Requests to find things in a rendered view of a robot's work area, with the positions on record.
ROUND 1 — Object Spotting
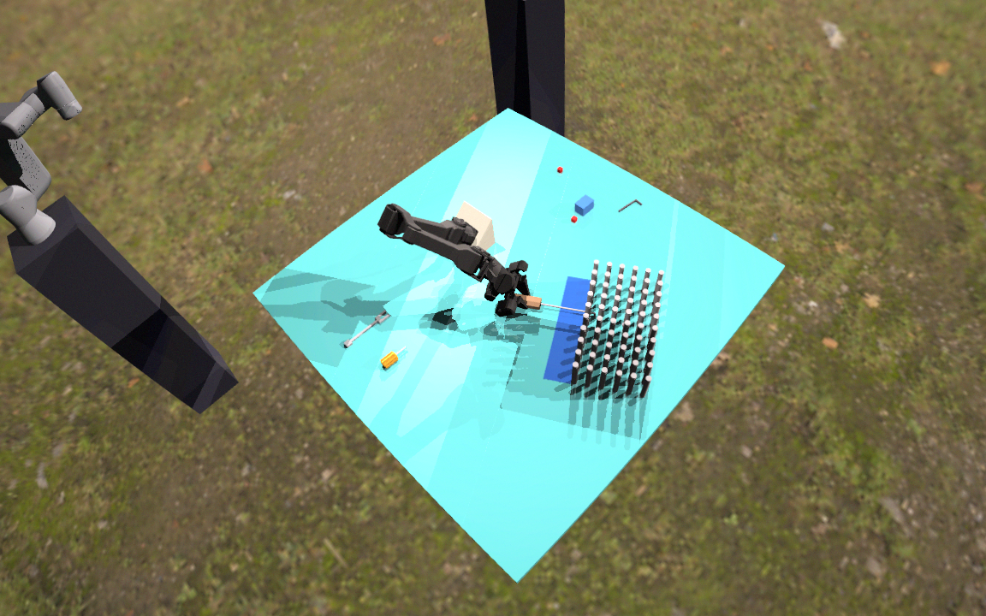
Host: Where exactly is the white two-pronged fork tool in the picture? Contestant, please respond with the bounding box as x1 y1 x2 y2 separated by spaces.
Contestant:
344 310 390 347

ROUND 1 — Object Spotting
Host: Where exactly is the hook tool with brown wooden handle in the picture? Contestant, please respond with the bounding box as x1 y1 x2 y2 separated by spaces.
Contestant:
515 293 596 317

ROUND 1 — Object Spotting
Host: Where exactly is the blue flat strip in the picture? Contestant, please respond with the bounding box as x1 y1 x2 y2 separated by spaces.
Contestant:
543 276 591 384

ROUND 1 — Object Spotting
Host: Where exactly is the blue rectangular block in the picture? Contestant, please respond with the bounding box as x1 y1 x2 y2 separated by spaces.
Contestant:
574 195 595 217

